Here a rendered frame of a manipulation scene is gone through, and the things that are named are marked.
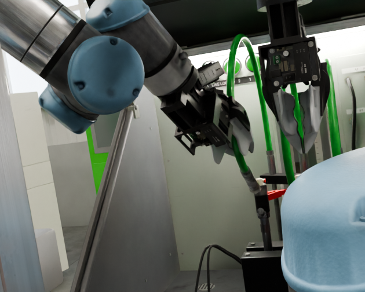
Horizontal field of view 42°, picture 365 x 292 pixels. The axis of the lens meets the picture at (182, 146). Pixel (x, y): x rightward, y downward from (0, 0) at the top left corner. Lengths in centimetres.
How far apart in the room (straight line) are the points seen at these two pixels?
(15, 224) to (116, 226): 89
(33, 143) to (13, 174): 382
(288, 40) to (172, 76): 17
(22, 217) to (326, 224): 13
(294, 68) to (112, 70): 25
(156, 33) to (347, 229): 47
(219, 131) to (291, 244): 47
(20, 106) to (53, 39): 347
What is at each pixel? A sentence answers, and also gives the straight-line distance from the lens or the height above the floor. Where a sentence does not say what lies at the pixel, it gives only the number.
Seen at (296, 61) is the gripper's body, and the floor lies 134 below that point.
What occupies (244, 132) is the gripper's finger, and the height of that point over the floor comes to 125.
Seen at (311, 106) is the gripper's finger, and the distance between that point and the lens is 65.
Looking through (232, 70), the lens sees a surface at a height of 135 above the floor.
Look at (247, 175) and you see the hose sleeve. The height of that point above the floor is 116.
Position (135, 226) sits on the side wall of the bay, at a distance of 115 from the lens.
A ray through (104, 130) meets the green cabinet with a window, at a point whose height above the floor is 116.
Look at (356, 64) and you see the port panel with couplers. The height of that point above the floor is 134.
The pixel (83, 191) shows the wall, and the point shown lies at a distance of 583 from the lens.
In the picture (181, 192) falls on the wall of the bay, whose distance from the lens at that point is 136.
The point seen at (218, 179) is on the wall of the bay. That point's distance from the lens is 132.
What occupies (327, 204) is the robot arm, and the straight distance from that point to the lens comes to 24.
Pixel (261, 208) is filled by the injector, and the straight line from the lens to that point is 99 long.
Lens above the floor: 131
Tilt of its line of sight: 5 degrees down
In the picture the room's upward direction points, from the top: 8 degrees counter-clockwise
